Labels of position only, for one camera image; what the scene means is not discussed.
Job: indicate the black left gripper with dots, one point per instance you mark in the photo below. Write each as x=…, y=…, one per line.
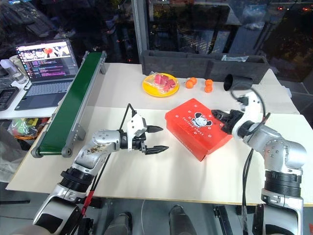
x=139, y=144

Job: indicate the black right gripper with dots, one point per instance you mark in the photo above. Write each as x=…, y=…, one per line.
x=232, y=120

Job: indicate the red shoe box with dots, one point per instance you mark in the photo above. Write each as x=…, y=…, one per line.
x=190, y=137

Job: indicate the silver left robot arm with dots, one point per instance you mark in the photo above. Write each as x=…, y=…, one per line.
x=102, y=139

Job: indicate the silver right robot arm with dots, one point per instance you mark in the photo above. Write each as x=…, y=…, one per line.
x=276, y=151

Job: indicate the green conveyor belt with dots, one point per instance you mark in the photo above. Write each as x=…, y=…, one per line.
x=71, y=107

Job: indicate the orange toy fruit pair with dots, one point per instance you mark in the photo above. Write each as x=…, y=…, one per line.
x=208, y=86
x=191, y=82

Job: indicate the black plastic cup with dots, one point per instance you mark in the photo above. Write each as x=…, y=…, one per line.
x=238, y=83

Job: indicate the yellow round plate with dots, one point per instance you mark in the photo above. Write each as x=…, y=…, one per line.
x=152, y=91

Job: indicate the clear bag of red cubes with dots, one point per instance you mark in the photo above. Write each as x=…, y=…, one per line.
x=163, y=82

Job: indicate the clear plastic bag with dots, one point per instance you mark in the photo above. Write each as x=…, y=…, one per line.
x=234, y=58

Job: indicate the dark grey foam tray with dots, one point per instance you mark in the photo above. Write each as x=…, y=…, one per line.
x=181, y=64

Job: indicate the grey open laptop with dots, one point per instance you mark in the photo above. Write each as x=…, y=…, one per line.
x=46, y=93

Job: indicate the pile of colourful parts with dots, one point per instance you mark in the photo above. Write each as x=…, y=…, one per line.
x=27, y=128

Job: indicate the clear plastic bottle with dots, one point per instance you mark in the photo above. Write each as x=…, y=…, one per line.
x=18, y=71

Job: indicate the black keypad device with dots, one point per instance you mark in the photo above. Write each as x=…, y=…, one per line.
x=7, y=98

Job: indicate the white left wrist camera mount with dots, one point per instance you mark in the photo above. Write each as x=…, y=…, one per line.
x=135, y=123

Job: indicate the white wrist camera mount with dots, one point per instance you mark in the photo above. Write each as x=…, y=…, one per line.
x=252, y=105
x=135, y=123

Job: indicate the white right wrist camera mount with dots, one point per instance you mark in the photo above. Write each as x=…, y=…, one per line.
x=252, y=105

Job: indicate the black metal bracket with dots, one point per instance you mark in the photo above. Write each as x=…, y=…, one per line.
x=222, y=220

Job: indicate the grey window frame pillar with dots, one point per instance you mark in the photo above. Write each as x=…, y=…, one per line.
x=140, y=29

